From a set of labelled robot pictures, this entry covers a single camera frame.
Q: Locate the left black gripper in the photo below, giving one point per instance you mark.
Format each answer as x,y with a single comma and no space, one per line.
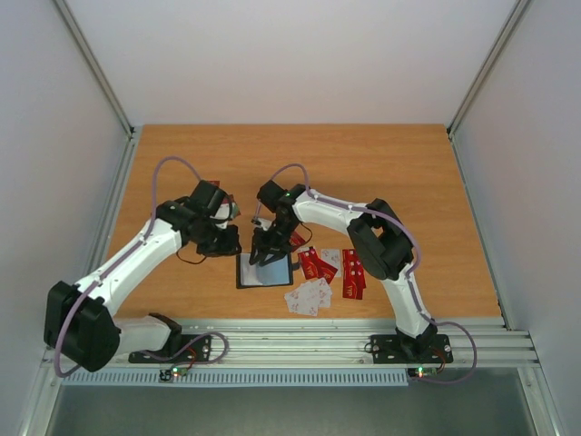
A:
230,247

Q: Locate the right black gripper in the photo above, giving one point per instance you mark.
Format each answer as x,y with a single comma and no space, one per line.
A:
270,242

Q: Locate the red VIP card column lower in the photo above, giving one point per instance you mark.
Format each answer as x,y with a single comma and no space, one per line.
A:
352,291

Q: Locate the controller board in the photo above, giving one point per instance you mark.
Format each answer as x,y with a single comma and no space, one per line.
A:
422,372
173,373

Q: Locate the right controller board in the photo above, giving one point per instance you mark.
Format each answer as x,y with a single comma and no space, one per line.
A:
422,372

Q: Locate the red card centre pile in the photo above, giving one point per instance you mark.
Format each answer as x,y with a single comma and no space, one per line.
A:
313,267

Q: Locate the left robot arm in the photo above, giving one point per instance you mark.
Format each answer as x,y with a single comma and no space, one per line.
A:
79,320

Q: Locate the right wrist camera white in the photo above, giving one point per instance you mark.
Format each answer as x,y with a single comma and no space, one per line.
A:
261,222

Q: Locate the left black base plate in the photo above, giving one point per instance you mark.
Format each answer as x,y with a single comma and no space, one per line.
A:
199,347

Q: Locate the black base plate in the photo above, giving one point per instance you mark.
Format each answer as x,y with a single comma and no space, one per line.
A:
392,349
199,347

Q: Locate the red card column upper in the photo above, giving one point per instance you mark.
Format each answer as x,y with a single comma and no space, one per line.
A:
352,267

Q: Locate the white card upper pile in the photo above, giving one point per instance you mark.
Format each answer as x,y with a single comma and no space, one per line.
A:
331,257

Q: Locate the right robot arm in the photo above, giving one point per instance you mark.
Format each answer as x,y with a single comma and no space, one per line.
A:
384,248

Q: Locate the grey slotted cable duct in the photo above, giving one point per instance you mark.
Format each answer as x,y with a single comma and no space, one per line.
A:
241,378

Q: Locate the left controller board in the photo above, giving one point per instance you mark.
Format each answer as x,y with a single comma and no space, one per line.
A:
173,373

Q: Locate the red VIP card centre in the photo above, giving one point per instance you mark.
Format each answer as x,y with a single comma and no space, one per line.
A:
296,241

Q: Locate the black leather card holder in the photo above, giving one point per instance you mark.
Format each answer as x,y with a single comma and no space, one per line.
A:
275,274

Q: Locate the white card left cluster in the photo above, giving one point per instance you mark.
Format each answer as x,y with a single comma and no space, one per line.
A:
223,216

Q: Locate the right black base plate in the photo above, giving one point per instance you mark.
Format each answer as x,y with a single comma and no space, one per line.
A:
392,349

